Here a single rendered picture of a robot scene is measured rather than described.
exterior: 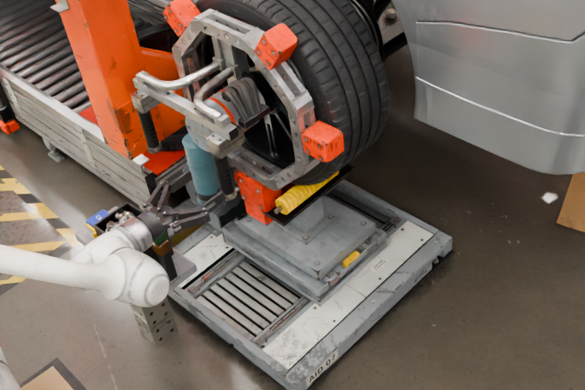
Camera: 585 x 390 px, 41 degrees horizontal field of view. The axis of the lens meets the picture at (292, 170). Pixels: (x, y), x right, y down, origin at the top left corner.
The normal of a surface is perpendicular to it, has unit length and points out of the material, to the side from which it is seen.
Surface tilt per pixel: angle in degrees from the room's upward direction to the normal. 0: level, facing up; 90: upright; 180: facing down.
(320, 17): 35
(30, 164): 0
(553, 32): 90
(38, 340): 0
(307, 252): 0
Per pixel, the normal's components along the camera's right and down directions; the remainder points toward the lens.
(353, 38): 0.48, -0.15
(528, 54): -0.69, 0.53
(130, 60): 0.71, 0.40
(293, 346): -0.11, -0.76
